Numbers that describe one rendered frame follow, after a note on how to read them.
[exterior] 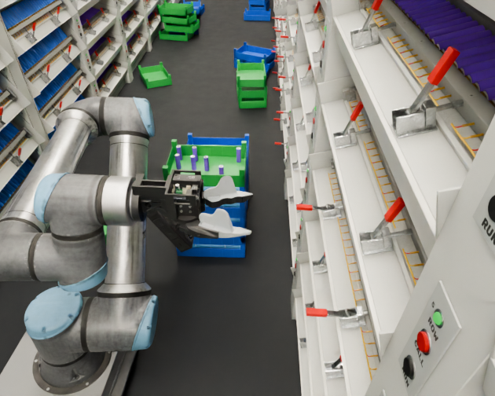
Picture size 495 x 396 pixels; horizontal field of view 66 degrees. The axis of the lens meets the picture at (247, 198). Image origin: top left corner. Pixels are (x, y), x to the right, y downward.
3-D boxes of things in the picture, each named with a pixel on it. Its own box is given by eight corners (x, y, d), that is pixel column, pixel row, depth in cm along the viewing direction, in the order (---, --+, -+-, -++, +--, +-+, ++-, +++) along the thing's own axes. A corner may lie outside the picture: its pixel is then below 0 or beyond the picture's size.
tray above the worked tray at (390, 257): (383, 375, 45) (375, 310, 37) (324, 120, 91) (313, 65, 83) (581, 358, 41) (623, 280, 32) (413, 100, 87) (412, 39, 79)
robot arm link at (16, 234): (64, 88, 117) (-52, 254, 64) (107, 89, 118) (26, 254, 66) (73, 122, 124) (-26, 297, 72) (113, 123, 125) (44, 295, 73)
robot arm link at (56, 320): (47, 317, 119) (31, 282, 108) (104, 317, 121) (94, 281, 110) (30, 366, 107) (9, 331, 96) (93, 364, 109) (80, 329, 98)
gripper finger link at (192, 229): (214, 238, 64) (170, 221, 67) (214, 244, 65) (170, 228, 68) (227, 221, 68) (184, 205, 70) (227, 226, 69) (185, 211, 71)
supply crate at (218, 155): (164, 185, 144) (161, 168, 139) (174, 155, 160) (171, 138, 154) (244, 187, 143) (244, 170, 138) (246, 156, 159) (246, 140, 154)
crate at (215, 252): (177, 256, 170) (175, 243, 165) (185, 224, 186) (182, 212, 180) (244, 258, 169) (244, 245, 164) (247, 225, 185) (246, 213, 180)
